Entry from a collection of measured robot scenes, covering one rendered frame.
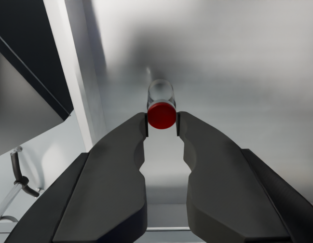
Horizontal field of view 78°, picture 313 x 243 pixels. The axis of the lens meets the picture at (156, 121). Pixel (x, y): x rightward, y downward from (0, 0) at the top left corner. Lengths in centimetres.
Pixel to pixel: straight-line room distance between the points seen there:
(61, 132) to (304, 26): 137
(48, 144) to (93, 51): 139
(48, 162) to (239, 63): 157
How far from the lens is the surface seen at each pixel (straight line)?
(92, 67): 18
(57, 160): 162
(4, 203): 162
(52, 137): 149
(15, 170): 166
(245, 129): 23
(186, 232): 118
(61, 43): 19
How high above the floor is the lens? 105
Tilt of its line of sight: 58 degrees down
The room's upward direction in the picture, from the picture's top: 180 degrees counter-clockwise
